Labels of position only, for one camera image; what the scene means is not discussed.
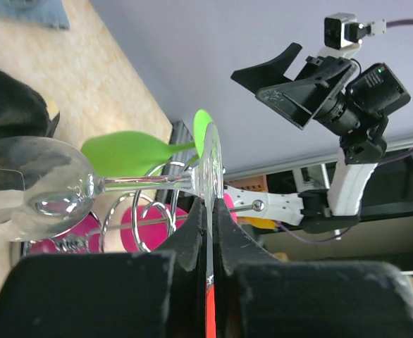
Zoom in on pink wine glass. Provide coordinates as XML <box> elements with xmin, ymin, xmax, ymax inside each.
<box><xmin>28</xmin><ymin>195</ymin><xmax>235</xmax><ymax>254</ymax></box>

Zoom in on chrome wine glass rack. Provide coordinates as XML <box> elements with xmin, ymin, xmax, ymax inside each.
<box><xmin>21</xmin><ymin>160</ymin><xmax>266</xmax><ymax>256</ymax></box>

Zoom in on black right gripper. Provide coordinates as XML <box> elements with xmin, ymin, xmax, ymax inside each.
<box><xmin>230</xmin><ymin>43</ymin><xmax>357</xmax><ymax>130</ymax></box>

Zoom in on red wine glass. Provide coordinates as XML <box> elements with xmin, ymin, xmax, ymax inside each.
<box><xmin>205</xmin><ymin>283</ymin><xmax>216</xmax><ymax>338</ymax></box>

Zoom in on folded light blue jeans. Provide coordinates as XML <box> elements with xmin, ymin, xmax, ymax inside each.
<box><xmin>0</xmin><ymin>0</ymin><xmax>70</xmax><ymax>31</ymax></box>

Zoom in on clear wine glass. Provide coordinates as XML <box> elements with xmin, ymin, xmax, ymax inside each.
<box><xmin>0</xmin><ymin>121</ymin><xmax>227</xmax><ymax>244</ymax></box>

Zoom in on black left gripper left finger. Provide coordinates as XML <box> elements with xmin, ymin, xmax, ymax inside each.
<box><xmin>0</xmin><ymin>201</ymin><xmax>206</xmax><ymax>337</ymax></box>

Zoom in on green wine glass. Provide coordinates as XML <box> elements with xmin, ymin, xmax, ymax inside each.
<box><xmin>80</xmin><ymin>109</ymin><xmax>213</xmax><ymax>177</ymax></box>

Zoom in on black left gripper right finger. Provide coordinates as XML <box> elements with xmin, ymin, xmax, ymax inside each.
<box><xmin>212</xmin><ymin>199</ymin><xmax>413</xmax><ymax>337</ymax></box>

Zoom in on black floral pattern blanket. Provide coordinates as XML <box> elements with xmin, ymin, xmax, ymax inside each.
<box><xmin>0</xmin><ymin>70</ymin><xmax>60</xmax><ymax>139</ymax></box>

